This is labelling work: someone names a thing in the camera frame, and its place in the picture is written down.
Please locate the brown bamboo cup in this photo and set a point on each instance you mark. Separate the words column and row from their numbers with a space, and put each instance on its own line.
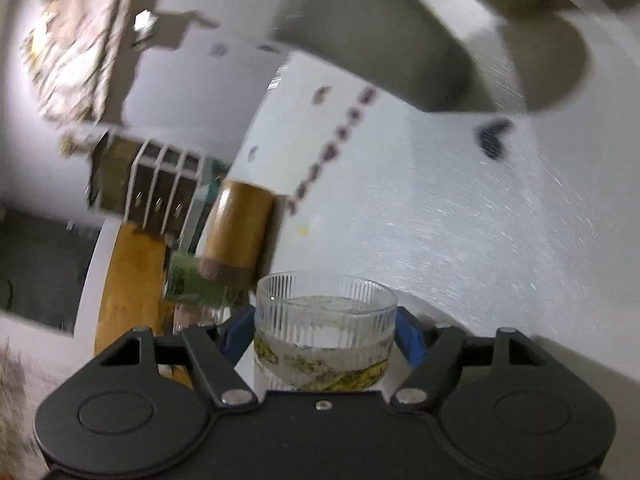
column 236, row 228

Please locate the green printed cup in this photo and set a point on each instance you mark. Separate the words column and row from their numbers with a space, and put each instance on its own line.
column 185, row 285

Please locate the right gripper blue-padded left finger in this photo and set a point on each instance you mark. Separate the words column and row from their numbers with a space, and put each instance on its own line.
column 213, row 352

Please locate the clear glass with brown bands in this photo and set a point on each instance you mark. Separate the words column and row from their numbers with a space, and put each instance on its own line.
column 186, row 315

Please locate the frosted grey tumbler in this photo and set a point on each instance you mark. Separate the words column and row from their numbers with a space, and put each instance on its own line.
column 398, row 45

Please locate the glass fish tank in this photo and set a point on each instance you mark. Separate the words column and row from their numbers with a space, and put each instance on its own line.
column 110, row 165

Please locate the white drawer cabinet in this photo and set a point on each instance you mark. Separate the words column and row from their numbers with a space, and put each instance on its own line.
column 163, row 180

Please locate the ribbed glass goblet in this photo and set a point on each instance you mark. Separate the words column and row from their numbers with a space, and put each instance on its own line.
column 323, row 332

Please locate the patterned hanging cloth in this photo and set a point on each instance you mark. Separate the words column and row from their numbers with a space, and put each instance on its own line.
column 70, row 55

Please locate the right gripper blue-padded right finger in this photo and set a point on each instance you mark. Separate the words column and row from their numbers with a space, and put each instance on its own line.
column 434, row 355

